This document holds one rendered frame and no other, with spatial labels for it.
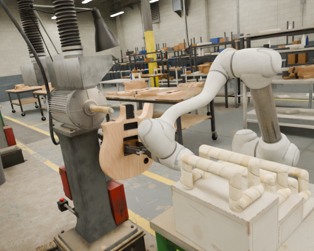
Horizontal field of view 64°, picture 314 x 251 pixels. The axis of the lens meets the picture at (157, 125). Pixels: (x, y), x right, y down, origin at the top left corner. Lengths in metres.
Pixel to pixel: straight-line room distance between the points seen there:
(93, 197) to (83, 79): 0.94
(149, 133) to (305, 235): 0.59
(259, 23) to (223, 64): 11.73
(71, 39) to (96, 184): 0.97
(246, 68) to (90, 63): 0.71
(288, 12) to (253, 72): 11.33
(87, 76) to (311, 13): 11.46
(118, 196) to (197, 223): 1.21
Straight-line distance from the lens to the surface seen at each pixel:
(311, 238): 0.93
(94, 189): 1.84
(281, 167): 0.86
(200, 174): 0.81
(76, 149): 1.69
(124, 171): 1.37
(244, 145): 1.65
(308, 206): 1.04
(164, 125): 0.98
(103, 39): 1.37
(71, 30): 1.35
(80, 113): 1.49
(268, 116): 1.42
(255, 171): 0.71
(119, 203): 1.97
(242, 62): 1.25
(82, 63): 1.18
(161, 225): 0.94
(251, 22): 13.17
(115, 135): 1.29
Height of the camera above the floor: 1.49
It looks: 15 degrees down
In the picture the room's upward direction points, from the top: 7 degrees counter-clockwise
